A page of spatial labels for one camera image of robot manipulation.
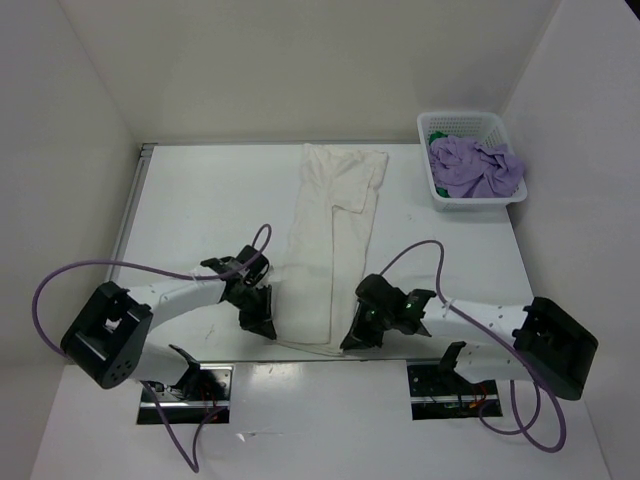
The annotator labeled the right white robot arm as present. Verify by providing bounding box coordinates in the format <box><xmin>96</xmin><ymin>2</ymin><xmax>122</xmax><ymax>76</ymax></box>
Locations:
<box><xmin>340</xmin><ymin>274</ymin><xmax>598</xmax><ymax>401</ymax></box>

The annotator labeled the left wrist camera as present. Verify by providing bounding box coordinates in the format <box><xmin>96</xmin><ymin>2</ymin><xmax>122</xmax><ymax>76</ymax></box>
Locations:
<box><xmin>200</xmin><ymin>245</ymin><xmax>270</xmax><ymax>287</ymax></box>

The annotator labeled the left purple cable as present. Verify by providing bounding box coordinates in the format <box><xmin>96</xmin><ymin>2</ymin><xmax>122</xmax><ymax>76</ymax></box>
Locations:
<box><xmin>32</xmin><ymin>223</ymin><xmax>274</xmax><ymax>474</ymax></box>

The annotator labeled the white t shirt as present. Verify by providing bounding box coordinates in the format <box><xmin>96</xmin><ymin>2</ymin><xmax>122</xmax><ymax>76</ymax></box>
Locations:
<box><xmin>274</xmin><ymin>144</ymin><xmax>389</xmax><ymax>356</ymax></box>

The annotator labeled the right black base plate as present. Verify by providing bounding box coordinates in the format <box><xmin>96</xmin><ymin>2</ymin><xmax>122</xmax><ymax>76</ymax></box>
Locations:
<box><xmin>406</xmin><ymin>362</ymin><xmax>503</xmax><ymax>421</ymax></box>

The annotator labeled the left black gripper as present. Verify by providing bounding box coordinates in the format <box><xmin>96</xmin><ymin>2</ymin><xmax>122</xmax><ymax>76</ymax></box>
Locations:
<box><xmin>228</xmin><ymin>283</ymin><xmax>276</xmax><ymax>340</ymax></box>

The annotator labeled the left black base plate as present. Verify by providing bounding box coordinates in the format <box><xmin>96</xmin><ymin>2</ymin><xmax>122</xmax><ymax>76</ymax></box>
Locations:
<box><xmin>150</xmin><ymin>365</ymin><xmax>233</xmax><ymax>425</ymax></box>

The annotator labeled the green t shirt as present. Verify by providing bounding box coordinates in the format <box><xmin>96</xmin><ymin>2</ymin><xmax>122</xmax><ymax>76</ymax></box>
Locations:
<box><xmin>429</xmin><ymin>131</ymin><xmax>449</xmax><ymax>145</ymax></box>

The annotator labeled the purple t shirt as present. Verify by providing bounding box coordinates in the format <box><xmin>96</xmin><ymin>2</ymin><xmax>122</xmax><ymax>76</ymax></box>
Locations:
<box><xmin>429</xmin><ymin>135</ymin><xmax>525</xmax><ymax>199</ymax></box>

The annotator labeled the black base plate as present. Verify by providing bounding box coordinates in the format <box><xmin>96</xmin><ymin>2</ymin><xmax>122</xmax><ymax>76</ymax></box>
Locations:
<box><xmin>406</xmin><ymin>362</ymin><xmax>503</xmax><ymax>421</ymax></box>
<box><xmin>150</xmin><ymin>365</ymin><xmax>233</xmax><ymax>425</ymax></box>

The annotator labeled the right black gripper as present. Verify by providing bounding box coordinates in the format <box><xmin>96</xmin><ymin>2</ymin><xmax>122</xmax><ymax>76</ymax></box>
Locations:
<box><xmin>340</xmin><ymin>299</ymin><xmax>394</xmax><ymax>349</ymax></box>

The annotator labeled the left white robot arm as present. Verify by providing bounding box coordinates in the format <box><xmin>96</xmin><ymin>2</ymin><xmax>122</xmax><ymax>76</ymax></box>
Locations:
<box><xmin>60</xmin><ymin>276</ymin><xmax>276</xmax><ymax>400</ymax></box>

